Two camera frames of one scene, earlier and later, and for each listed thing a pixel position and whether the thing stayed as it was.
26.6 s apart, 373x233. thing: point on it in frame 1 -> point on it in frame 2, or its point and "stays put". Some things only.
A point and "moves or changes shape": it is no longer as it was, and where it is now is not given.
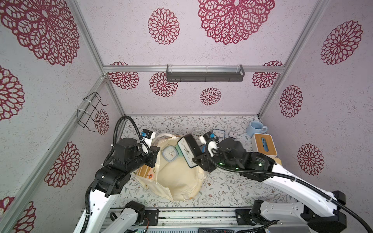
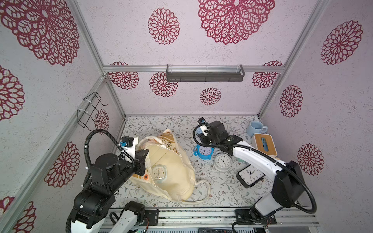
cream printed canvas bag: x=175 y=178 moves or changes shape
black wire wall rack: x=85 y=115 stays put
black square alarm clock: x=191 y=147 moves or changes shape
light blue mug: x=255 y=126 stays put
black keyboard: x=215 y=230 stays put
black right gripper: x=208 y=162 -> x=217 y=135
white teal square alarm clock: x=170 y=153 -> x=159 y=173
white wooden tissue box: x=263 y=143 stays put
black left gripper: x=153 y=151 -> x=141 y=155
